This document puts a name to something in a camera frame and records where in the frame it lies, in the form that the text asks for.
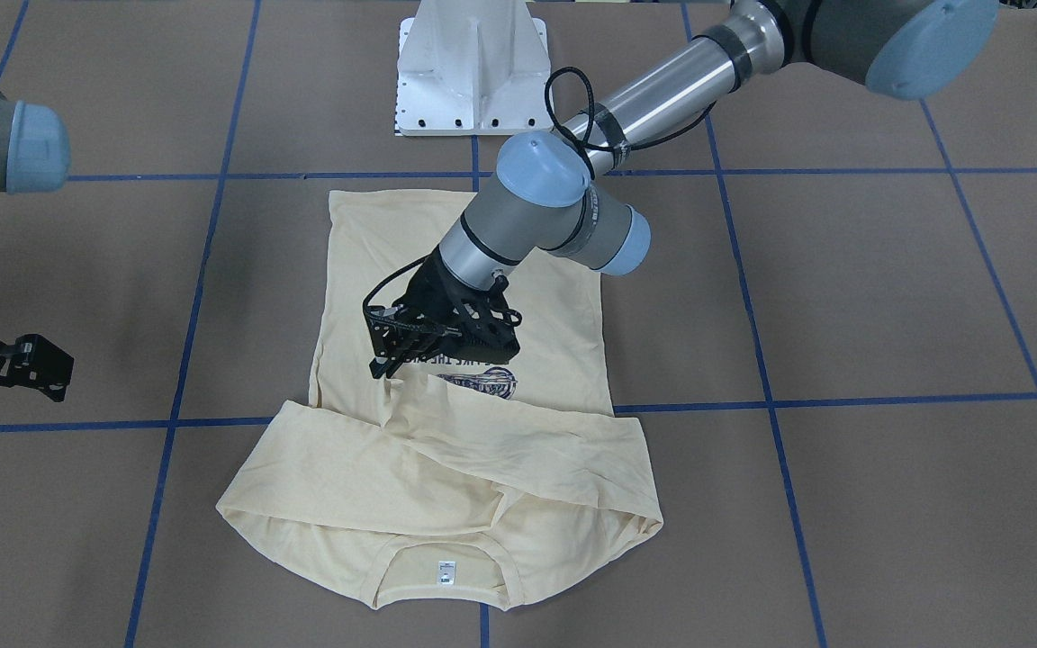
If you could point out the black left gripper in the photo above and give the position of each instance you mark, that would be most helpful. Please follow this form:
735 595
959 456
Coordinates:
422 290

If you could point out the beige long-sleeve printed shirt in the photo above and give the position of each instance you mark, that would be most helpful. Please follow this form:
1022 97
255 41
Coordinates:
501 484

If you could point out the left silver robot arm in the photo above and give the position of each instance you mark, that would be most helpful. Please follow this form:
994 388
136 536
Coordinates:
544 195

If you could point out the left gripper camera bracket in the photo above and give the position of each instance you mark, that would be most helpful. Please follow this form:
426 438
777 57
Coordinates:
481 325

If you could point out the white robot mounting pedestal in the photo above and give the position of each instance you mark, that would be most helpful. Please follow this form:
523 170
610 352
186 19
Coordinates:
471 68

